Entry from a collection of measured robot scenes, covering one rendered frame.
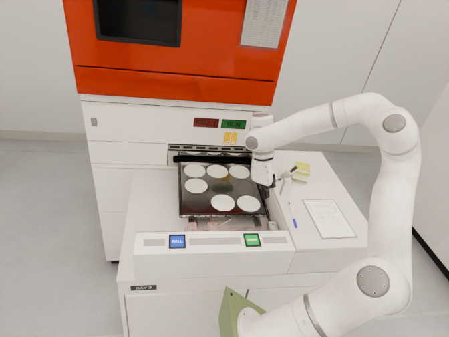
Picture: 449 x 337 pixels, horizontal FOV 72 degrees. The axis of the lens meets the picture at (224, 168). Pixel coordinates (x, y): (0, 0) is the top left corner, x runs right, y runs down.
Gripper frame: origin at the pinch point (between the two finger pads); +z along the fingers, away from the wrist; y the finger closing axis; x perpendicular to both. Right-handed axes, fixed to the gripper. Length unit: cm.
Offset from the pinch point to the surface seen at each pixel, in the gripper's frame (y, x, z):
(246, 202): -10.3, -1.0, 7.1
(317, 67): -102, 182, -30
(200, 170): -36.7, -5.7, -2.5
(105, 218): -84, -41, 26
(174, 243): -2.4, -41.6, 3.2
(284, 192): 1.9, 9.2, 2.4
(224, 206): -13.5, -11.0, 6.0
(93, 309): -82, -61, 76
